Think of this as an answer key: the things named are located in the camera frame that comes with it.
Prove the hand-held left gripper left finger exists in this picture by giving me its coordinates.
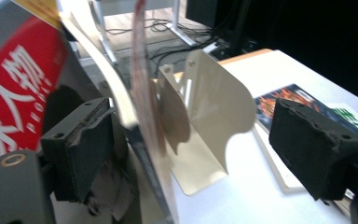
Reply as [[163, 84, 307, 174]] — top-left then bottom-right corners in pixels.
[[39, 97, 117, 203]]

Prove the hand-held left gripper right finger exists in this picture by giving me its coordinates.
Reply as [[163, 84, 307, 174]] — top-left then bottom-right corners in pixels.
[[268, 98, 358, 202]]

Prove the white book with green title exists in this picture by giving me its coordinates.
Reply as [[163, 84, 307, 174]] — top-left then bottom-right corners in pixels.
[[251, 102, 358, 217]]

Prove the dark blue orange cover magazine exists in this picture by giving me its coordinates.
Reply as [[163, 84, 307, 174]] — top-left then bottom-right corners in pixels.
[[254, 82, 358, 164]]

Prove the portrait magazine with red banner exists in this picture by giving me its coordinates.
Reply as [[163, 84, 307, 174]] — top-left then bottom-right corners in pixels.
[[0, 0, 107, 188]]

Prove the beige expandable book rack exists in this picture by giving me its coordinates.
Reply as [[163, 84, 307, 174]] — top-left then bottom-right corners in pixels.
[[58, 0, 258, 198]]

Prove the black curtain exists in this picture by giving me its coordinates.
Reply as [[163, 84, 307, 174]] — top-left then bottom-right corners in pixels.
[[213, 0, 358, 108]]

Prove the white power strip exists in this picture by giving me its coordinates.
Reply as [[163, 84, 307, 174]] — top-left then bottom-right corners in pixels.
[[202, 41, 221, 54]]

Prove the black stand with wide base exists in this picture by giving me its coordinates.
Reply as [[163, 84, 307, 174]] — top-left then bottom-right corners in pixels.
[[185, 0, 257, 62]]

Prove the white metal desk frame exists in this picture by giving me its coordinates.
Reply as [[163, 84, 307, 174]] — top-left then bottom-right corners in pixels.
[[89, 0, 198, 64]]

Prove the tangle of black floor cables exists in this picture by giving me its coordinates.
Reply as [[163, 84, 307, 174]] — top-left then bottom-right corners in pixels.
[[104, 17, 222, 62]]

